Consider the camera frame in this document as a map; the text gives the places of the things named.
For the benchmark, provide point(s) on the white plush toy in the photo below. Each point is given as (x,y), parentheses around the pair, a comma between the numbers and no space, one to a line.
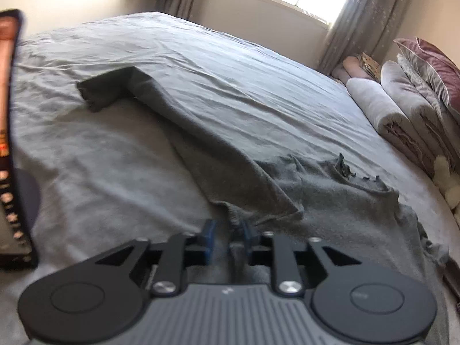
(447,181)

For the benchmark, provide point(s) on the light grey bed sheet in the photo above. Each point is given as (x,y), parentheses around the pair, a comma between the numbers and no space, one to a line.
(107,177)

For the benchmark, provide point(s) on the folded grey quilt upper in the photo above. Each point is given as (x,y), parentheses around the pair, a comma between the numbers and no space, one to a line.
(421,106)

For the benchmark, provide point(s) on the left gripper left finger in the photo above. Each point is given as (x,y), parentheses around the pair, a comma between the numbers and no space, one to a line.
(176,255)

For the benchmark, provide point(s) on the rolled grey quilt lower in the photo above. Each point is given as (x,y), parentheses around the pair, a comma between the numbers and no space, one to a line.
(390,122)

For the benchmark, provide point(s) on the grey curtain right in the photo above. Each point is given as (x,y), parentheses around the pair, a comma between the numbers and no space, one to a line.
(363,26)

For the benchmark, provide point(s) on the pink pillow by curtain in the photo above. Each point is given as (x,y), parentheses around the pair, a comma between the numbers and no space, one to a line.
(362,66)

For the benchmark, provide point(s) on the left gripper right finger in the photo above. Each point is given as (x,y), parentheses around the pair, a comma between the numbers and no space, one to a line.
(276,260)

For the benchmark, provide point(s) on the dark grey sweater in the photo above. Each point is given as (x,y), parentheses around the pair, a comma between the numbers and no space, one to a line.
(288,194)

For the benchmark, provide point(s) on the mauve velvet pillow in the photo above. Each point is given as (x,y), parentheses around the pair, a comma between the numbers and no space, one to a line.
(435,68)

